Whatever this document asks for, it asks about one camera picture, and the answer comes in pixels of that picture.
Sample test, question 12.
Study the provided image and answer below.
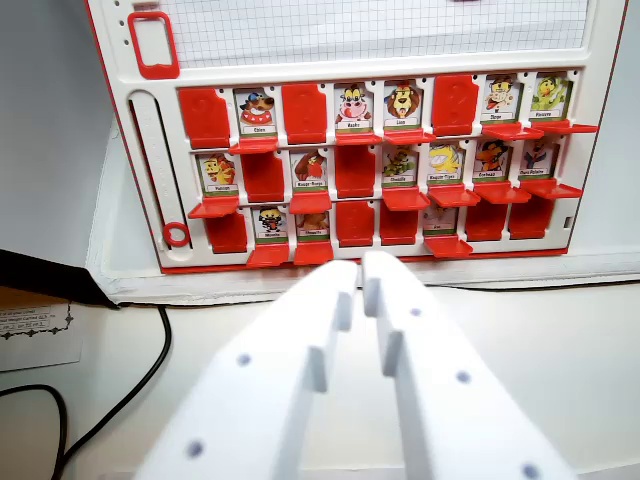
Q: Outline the red board flap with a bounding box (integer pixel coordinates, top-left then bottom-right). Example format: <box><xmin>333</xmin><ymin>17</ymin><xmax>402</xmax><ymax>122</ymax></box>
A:
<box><xmin>178</xmin><ymin>86</ymin><xmax>233</xmax><ymax>150</ymax></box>

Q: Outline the white printed paper label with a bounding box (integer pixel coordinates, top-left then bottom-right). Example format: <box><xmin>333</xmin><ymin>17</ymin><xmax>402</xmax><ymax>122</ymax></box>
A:
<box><xmin>0</xmin><ymin>286</ymin><xmax>84</xmax><ymax>374</ymax></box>

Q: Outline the red and white game board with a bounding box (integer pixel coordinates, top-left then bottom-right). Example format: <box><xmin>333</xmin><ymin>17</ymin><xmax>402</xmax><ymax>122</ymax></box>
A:
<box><xmin>83</xmin><ymin>0</ymin><xmax>632</xmax><ymax>275</ymax></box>

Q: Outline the black cable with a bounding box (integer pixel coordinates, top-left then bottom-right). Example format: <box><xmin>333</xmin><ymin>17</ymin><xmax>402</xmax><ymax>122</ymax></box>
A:
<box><xmin>0</xmin><ymin>383</ymin><xmax>69</xmax><ymax>480</ymax></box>
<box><xmin>58</xmin><ymin>304</ymin><xmax>173</xmax><ymax>466</ymax></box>

